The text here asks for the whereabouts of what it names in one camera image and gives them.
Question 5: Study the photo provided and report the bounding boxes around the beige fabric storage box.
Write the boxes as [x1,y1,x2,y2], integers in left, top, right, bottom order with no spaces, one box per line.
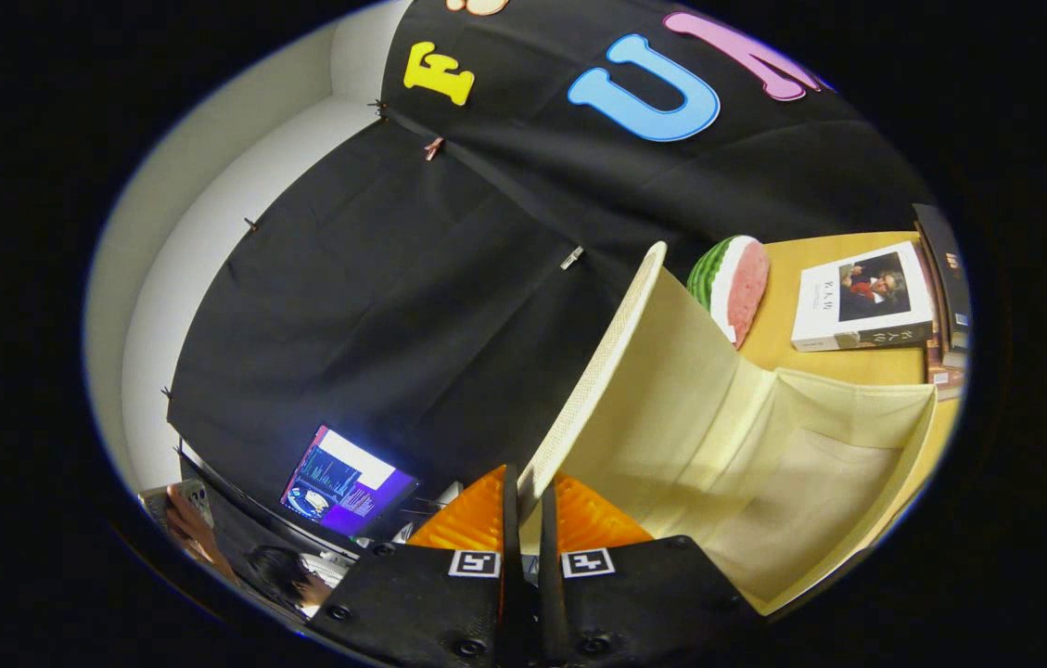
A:
[518,241,938,617]

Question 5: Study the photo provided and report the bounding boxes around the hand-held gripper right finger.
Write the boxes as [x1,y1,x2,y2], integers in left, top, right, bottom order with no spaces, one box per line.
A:
[537,471,761,668]

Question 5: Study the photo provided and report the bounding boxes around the smartphone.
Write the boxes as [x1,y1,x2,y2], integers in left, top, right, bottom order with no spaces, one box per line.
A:
[140,478,214,532]

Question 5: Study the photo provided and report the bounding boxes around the computer monitor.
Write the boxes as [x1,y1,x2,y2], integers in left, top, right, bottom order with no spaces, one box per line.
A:
[280,425,419,539]

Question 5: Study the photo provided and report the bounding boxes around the white portrait cover book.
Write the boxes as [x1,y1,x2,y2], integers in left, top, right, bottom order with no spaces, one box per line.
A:
[790,241,937,353]

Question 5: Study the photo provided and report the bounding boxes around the dark brown book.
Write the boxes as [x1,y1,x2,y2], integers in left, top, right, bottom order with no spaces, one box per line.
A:
[918,243,969,370]

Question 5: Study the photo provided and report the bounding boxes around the black cover book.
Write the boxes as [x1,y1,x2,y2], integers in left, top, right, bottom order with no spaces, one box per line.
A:
[912,203,972,353]

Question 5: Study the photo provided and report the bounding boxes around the watermelon slice toy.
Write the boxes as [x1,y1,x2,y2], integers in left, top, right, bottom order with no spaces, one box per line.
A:
[687,235,772,350]

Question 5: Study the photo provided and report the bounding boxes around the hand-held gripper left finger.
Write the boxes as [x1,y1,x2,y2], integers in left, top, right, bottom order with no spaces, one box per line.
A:
[305,464,527,668]

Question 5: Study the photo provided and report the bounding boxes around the reddish brown book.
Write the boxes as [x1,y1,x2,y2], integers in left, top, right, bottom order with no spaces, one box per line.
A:
[924,320,967,402]

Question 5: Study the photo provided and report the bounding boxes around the black backdrop cloth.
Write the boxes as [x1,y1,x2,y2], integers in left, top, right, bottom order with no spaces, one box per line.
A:
[166,0,937,541]

